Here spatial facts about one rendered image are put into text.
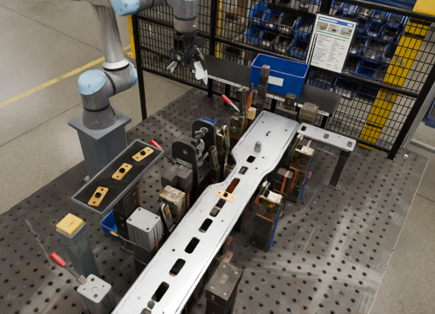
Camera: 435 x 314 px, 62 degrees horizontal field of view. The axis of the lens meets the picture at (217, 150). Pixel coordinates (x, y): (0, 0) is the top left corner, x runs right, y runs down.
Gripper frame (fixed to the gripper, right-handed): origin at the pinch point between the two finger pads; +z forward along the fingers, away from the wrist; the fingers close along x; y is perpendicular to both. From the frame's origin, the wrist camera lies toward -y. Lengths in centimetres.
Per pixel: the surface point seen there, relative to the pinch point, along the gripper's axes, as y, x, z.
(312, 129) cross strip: -53, 41, 45
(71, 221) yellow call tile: 59, -9, 26
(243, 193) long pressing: 5, 29, 44
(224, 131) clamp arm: -17.0, 7.7, 35.0
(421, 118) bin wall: -203, 105, 111
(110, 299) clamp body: 68, 12, 41
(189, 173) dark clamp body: 13.4, 7.6, 35.5
